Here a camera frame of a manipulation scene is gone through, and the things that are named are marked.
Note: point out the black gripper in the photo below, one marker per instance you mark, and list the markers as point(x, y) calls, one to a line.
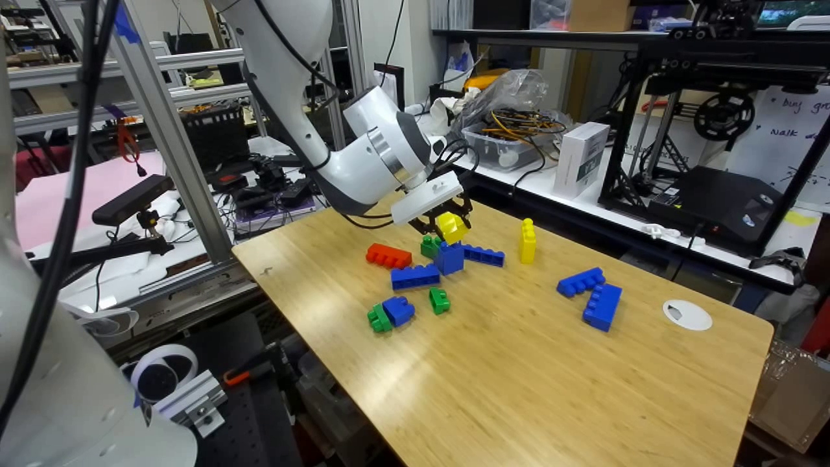
point(464, 206)

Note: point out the yellow wide toy block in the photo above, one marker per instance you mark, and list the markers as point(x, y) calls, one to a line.
point(451, 227)

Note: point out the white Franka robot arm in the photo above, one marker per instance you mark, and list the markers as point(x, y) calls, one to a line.
point(381, 146)

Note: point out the blue square toy block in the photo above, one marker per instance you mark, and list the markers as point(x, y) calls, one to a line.
point(451, 259)

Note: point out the blue long toy block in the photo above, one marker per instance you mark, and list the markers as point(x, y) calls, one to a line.
point(580, 281)
point(417, 276)
point(483, 254)

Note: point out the red long toy block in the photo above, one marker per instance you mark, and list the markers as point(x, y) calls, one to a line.
point(387, 254)

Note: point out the green small toy block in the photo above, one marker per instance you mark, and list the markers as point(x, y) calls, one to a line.
point(381, 319)
point(440, 299)

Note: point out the yellow tall toy block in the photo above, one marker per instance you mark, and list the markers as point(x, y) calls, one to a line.
point(527, 241)

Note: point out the blue small toy block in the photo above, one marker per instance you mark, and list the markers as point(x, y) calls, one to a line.
point(397, 308)

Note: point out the blue wide toy block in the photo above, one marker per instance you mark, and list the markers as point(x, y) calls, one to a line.
point(602, 307)

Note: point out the clear plastic storage bin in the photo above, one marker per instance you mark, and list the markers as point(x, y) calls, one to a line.
point(502, 149)

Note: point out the white cardboard box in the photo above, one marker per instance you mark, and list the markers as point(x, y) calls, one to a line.
point(583, 157)

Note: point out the black electronics box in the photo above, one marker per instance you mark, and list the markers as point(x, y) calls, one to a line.
point(217, 138)

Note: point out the white round table grommet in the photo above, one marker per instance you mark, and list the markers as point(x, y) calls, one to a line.
point(689, 315)

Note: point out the black filament spool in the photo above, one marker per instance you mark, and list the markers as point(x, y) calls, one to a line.
point(724, 114)

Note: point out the whiteboard with handwriting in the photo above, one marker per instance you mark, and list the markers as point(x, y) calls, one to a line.
point(779, 144)

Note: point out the pink foam sheet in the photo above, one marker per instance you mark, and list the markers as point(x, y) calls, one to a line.
point(80, 194)

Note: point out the brown cardboard box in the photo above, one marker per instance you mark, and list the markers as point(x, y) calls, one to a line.
point(792, 403)

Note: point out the grey metal shelf rack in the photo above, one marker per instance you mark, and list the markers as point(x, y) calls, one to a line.
point(54, 74)

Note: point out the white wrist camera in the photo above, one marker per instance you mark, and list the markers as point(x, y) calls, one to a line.
point(429, 198)

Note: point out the aluminium profile post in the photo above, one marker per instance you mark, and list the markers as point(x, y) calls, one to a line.
point(195, 208)

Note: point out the black frame 3D printer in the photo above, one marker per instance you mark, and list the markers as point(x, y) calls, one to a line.
point(723, 202)

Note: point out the aluminium bracket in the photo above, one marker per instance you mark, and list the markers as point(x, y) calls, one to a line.
point(198, 404)

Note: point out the black camera on stand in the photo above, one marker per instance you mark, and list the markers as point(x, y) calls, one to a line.
point(132, 198)

